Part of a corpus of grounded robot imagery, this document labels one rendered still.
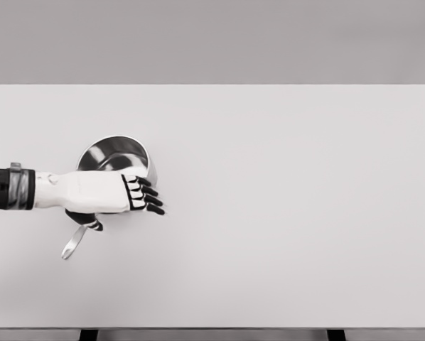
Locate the silver metal pot with handle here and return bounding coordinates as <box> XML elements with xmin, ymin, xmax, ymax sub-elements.
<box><xmin>60</xmin><ymin>134</ymin><xmax>160</xmax><ymax>261</ymax></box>

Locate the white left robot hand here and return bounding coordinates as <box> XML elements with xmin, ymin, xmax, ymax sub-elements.
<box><xmin>59</xmin><ymin>170</ymin><xmax>166</xmax><ymax>232</ymax></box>

